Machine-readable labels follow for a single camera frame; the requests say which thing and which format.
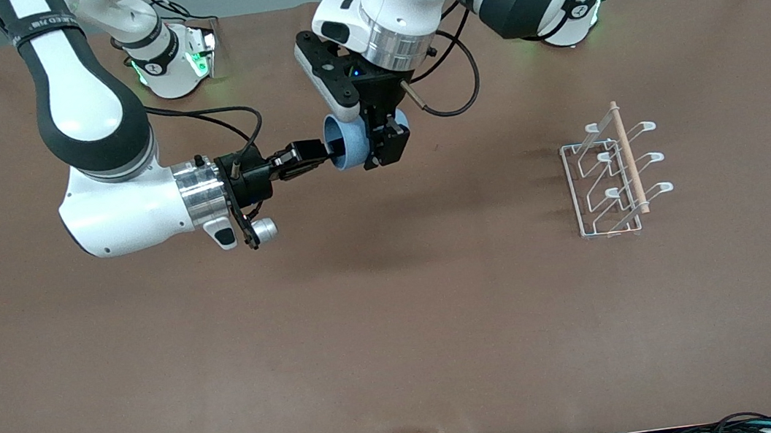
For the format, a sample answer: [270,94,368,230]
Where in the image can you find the blue plastic cup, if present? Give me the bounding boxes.
[320,104,416,175]

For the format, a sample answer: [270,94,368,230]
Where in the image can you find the brown table cover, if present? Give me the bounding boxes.
[0,0,771,433]

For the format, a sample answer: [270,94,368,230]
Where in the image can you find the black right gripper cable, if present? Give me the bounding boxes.
[142,92,269,177]

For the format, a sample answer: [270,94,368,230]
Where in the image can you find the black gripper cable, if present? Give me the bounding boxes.
[142,92,269,177]
[391,6,486,123]

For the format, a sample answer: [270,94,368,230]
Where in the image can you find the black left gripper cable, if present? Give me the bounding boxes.
[391,6,486,123]

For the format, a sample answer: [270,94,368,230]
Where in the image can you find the white wire cup rack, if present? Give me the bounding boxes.
[555,95,680,244]

